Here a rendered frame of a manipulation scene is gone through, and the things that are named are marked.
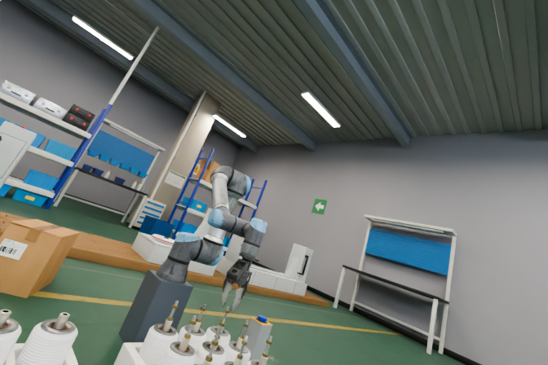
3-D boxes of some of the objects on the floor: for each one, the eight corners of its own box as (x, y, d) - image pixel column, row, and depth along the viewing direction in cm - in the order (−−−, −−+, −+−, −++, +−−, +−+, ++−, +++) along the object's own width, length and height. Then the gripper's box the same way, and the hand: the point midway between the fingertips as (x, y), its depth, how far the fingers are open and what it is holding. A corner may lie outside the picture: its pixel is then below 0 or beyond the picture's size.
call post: (221, 403, 101) (249, 317, 111) (234, 401, 106) (261, 318, 115) (232, 416, 96) (262, 325, 106) (245, 413, 101) (272, 325, 110)
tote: (136, 233, 505) (145, 214, 517) (155, 238, 533) (164, 220, 544) (147, 239, 471) (156, 219, 483) (166, 244, 499) (174, 226, 510)
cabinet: (124, 223, 591) (139, 195, 612) (144, 229, 620) (157, 202, 641) (131, 228, 549) (147, 197, 570) (152, 235, 578) (166, 204, 599)
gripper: (261, 259, 114) (244, 312, 108) (238, 251, 117) (219, 301, 110) (258, 259, 106) (238, 316, 100) (233, 250, 109) (213, 305, 102)
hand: (227, 305), depth 103 cm, fingers open, 3 cm apart
